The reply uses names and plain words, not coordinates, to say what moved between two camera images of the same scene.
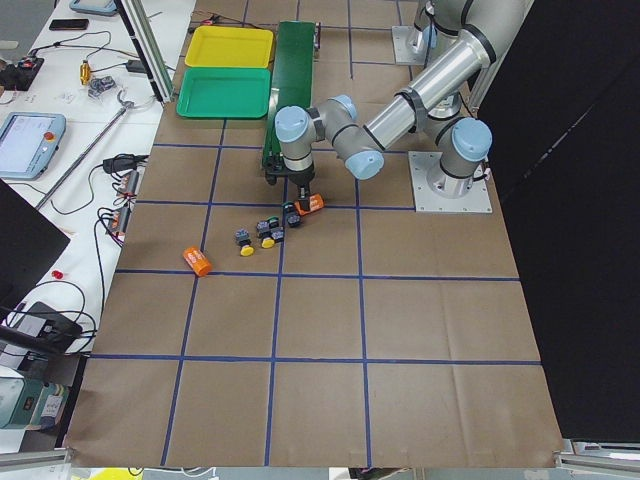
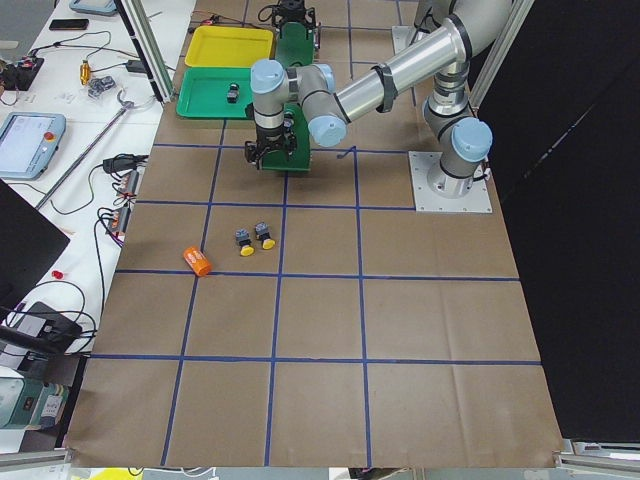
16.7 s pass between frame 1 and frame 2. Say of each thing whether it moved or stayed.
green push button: moved
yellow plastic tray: stayed
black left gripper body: moved
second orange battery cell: stayed
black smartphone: stayed
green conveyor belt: stayed
